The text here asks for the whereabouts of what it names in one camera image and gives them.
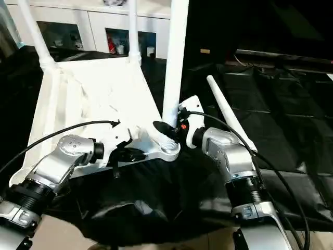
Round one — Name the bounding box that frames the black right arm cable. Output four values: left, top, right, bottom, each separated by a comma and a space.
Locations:
180, 110, 311, 250

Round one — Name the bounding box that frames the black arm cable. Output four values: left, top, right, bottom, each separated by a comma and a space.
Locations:
0, 120, 121, 175
180, 110, 311, 250

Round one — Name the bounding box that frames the white plastic table top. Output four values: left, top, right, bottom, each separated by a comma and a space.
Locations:
9, 55, 181, 185

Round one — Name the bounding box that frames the white plastic table leg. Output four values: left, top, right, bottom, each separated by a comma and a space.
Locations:
207, 75, 258, 154
127, 0, 142, 66
17, 0, 56, 71
160, 0, 190, 152

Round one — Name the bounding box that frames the black plastic mat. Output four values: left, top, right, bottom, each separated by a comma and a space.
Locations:
0, 47, 333, 245

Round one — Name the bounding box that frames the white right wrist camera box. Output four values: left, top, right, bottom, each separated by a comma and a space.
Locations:
177, 95, 205, 149

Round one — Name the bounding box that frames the white glass-door cabinet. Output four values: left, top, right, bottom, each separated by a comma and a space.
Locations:
3, 0, 172, 58

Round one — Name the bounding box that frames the grey curtain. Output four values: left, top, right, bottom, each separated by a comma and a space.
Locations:
0, 0, 24, 50

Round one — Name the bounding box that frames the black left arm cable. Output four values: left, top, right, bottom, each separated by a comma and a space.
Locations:
0, 120, 121, 175

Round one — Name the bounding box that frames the silver metal bar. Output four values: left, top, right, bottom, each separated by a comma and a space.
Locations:
235, 49, 333, 63

